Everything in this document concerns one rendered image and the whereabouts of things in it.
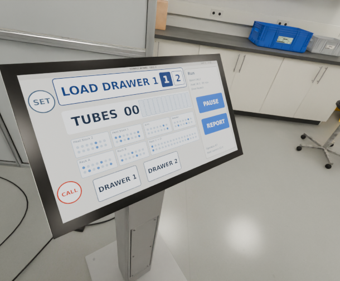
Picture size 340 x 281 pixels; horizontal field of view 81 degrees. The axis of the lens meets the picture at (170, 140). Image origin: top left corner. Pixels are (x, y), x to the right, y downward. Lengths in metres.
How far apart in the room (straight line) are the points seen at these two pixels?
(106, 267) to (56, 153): 1.05
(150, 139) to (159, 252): 1.04
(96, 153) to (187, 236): 1.19
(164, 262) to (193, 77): 1.12
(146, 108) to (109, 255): 1.09
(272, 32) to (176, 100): 2.41
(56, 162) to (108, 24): 0.91
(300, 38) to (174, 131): 2.63
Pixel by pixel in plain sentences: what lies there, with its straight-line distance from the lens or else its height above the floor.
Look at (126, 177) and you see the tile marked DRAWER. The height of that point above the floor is 1.01.
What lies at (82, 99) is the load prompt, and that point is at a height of 1.14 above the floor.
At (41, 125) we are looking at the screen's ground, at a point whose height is 1.11.
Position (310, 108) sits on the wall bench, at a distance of 3.34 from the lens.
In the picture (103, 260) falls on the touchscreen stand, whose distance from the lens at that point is 1.40.
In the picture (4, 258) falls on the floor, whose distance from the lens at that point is 1.62.
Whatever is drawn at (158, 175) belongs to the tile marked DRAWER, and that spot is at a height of 0.99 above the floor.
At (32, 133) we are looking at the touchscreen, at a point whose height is 1.11.
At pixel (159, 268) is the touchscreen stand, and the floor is 0.04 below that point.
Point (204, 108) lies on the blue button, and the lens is 0.55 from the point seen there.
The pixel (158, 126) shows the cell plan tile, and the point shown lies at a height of 1.07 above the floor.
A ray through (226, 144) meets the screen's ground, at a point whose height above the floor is 1.00.
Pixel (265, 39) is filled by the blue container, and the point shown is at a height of 0.99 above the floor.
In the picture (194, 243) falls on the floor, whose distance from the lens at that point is 1.51.
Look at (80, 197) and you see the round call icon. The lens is 0.42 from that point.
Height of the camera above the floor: 1.34
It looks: 38 degrees down
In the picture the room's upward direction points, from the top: 9 degrees clockwise
